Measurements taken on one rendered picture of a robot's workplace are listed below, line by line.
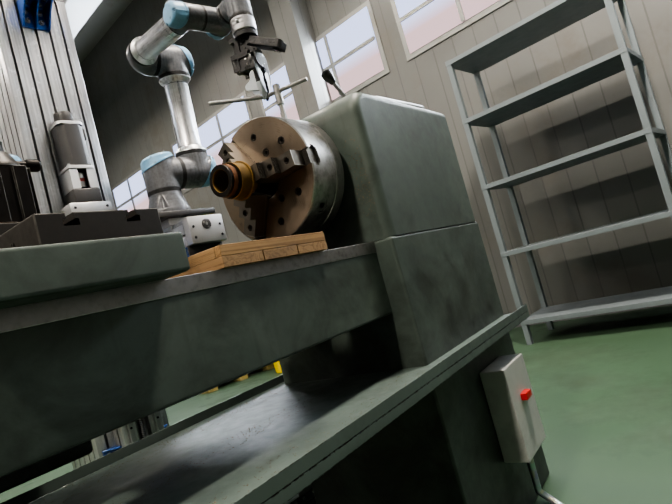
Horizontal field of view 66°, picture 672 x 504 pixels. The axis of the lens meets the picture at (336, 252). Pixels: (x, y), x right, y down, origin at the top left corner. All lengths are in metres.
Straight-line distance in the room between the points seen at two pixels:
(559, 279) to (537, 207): 0.62
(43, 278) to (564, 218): 4.19
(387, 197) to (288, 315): 0.46
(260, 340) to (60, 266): 0.39
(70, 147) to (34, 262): 1.26
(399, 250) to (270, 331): 0.46
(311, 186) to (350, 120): 0.23
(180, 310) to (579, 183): 3.95
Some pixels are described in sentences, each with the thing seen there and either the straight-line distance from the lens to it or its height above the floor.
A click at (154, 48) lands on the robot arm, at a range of 1.93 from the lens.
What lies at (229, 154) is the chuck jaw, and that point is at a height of 1.16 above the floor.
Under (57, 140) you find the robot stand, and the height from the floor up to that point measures 1.47.
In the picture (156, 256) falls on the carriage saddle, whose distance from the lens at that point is 0.77.
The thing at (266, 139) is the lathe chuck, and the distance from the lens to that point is 1.32.
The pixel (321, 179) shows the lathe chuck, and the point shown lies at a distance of 1.24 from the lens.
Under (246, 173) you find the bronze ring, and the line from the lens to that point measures 1.22.
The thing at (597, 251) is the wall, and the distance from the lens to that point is 4.53.
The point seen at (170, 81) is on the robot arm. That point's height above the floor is 1.66.
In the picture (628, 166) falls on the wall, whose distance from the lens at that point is 4.44.
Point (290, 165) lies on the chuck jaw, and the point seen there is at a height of 1.07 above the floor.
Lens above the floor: 0.79
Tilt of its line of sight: 3 degrees up
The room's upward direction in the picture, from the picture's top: 15 degrees counter-clockwise
